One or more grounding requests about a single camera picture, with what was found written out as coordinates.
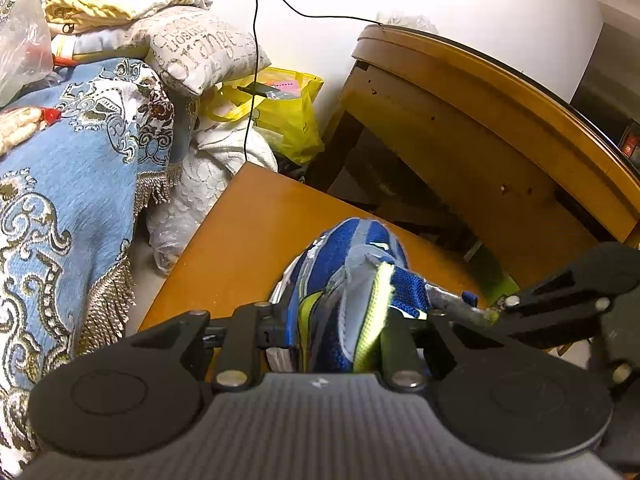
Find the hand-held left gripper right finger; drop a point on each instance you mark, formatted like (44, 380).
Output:
(400, 345)

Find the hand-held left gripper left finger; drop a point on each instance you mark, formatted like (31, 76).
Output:
(277, 332)

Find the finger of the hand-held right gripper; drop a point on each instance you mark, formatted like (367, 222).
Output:
(560, 310)

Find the blue sneaker shoe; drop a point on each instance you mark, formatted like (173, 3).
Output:
(360, 237)

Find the white lace cloth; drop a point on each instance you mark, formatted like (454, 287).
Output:
(210, 175)

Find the green cardboard box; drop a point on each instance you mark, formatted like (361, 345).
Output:
(500, 280)

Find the wooden stool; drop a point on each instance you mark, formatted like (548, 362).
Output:
(260, 240)

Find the yellow plastic bag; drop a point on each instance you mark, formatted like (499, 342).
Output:
(295, 120)

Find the round wooden table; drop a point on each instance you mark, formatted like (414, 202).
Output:
(450, 125)

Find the black power bank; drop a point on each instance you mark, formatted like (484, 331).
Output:
(257, 91)

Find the blue patterned sofa cover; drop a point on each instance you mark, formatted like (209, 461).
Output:
(75, 170)

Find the grey printed pillow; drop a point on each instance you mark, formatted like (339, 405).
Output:
(200, 45)

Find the crumpled clear plastic bag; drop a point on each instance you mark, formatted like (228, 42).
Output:
(410, 22)

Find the red-edged snack packet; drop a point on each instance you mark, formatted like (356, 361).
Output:
(17, 127)

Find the light blue folded cloth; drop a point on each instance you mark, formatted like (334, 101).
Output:
(105, 42)

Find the yellow white printed quilt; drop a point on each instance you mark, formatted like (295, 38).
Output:
(100, 0)

